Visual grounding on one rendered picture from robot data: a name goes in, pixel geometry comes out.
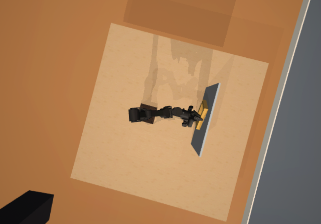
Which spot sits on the brown picture frame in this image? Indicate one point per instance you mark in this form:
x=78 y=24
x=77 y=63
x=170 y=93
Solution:
x=202 y=112

